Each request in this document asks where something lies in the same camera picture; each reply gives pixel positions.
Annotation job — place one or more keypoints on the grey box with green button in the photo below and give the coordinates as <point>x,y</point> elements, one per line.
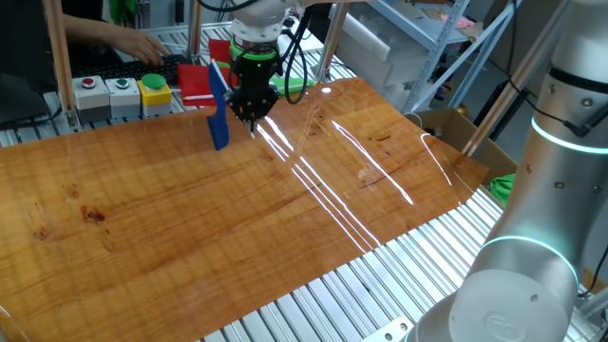
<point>122,97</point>

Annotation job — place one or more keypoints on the hanging green cloth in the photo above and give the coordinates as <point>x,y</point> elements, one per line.
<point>121,12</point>

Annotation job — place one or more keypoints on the glossy wood-grain table mat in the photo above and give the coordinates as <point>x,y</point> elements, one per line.
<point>166,228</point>

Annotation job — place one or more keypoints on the copper-coloured frame post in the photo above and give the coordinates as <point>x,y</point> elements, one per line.
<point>59,57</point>

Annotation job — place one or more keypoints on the bare person hand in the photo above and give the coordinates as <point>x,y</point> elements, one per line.
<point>135,43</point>

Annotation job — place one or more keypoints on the metal bracket plate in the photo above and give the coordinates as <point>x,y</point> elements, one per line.
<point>392,330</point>

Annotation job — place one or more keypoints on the blue flag with white stick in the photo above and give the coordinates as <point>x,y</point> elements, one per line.
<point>218,128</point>

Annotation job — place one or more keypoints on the aluminium frame post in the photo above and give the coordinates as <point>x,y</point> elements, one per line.
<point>332,33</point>
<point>195,28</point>

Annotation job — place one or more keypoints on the white foam block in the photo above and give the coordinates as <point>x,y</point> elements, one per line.
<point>380,62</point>

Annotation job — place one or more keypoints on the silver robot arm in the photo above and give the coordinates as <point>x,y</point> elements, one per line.
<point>522,304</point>

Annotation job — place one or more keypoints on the large red flag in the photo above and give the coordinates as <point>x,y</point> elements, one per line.
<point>192,83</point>

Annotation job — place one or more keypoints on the copper-coloured diagonal strut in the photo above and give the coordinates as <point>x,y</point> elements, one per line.
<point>499,102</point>

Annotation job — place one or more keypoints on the yellow box green mushroom button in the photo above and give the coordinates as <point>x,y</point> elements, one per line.
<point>154,95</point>

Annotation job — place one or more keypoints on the bare person forearm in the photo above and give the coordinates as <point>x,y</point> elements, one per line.
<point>88,31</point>

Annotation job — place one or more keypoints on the black floor box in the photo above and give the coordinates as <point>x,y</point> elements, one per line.
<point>515,111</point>

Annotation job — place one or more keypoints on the blue-grey metal shelf rack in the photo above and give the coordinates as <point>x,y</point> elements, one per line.
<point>430,71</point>

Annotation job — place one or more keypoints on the grey box with red button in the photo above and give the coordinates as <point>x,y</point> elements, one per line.
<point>90,100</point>

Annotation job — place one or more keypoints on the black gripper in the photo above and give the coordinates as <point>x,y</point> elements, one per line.
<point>254,76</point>

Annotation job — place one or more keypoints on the black keyboard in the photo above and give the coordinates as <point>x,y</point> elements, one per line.
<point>119,70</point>

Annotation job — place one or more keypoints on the cardboard box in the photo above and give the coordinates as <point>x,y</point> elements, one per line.
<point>451,128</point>

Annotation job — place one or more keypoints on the black monitor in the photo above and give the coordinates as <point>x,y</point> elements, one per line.
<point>24,38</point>

